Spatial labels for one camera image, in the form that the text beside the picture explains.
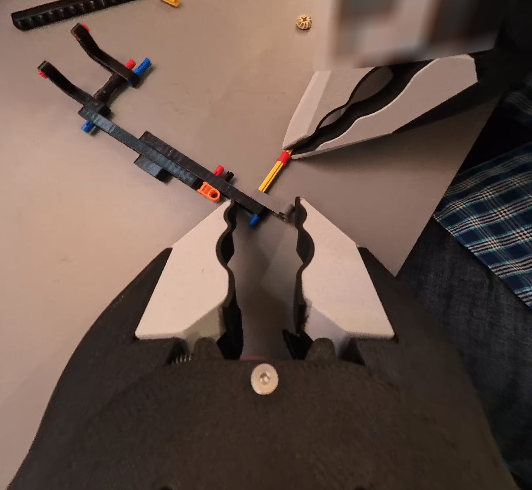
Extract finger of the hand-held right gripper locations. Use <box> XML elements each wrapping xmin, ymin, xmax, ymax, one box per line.
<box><xmin>283</xmin><ymin>67</ymin><xmax>393</xmax><ymax>150</ymax></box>
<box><xmin>291</xmin><ymin>55</ymin><xmax>478</xmax><ymax>160</ymax></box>

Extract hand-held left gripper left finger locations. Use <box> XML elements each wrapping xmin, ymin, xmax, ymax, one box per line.
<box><xmin>135</xmin><ymin>200</ymin><xmax>242</xmax><ymax>359</ymax></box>

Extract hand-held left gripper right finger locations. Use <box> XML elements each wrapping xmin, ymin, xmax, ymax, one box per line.
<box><xmin>283</xmin><ymin>197</ymin><xmax>395</xmax><ymax>359</ymax></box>

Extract long yellow lego axle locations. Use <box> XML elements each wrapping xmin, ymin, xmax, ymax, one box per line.
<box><xmin>258</xmin><ymin>150</ymin><xmax>293</xmax><ymax>192</ymax></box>

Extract black lego beam assembly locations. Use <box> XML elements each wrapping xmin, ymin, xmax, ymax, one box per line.
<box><xmin>37</xmin><ymin>23</ymin><xmax>296</xmax><ymax>227</ymax></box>

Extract long black lego beam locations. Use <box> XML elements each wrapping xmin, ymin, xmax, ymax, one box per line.
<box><xmin>11</xmin><ymin>0</ymin><xmax>148</xmax><ymax>32</ymax></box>

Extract person's blue jeans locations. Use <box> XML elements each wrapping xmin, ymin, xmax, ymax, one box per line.
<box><xmin>397</xmin><ymin>216</ymin><xmax>532</xmax><ymax>490</ymax></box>

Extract person's plaid shirt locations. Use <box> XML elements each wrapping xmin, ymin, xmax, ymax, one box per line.
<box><xmin>432</xmin><ymin>141</ymin><xmax>532</xmax><ymax>307</ymax></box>

